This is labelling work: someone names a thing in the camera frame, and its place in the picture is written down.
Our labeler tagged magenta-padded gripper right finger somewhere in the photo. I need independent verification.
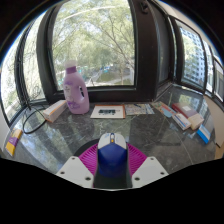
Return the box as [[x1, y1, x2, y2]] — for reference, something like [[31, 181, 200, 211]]
[[126, 143, 169, 189]]

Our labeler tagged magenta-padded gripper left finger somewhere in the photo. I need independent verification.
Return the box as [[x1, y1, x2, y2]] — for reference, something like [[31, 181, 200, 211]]
[[55, 143, 101, 189]]

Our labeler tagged blue and white computer mouse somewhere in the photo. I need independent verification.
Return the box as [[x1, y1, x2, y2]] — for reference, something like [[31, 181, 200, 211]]
[[96, 132, 129, 178]]

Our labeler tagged white book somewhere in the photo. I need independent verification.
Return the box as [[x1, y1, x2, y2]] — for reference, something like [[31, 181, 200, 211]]
[[172, 113, 192, 131]]

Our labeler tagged printed pamphlet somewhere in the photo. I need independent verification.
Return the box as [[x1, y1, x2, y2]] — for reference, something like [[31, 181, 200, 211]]
[[124, 102, 155, 116]]

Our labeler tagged beige carton box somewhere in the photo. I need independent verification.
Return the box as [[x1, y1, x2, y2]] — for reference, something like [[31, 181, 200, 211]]
[[41, 99, 68, 123]]

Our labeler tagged teal and orange thin book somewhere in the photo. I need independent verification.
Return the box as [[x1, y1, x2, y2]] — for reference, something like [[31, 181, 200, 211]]
[[151, 100, 176, 119]]

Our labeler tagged blue box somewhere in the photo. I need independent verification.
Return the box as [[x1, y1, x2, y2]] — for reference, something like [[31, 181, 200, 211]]
[[196, 123, 213, 145]]

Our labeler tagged yellow and purple box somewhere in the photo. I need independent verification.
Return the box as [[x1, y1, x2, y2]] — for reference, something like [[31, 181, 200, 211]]
[[4, 128, 24, 158]]

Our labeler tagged red book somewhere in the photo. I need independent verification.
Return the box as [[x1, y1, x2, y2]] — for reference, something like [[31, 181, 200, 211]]
[[171, 102, 199, 119]]

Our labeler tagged purple detergent bottle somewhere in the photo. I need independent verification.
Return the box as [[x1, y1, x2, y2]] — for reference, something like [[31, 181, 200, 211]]
[[62, 59, 91, 115]]

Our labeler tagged black cable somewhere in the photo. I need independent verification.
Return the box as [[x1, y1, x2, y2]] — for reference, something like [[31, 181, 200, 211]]
[[21, 99, 48, 135]]

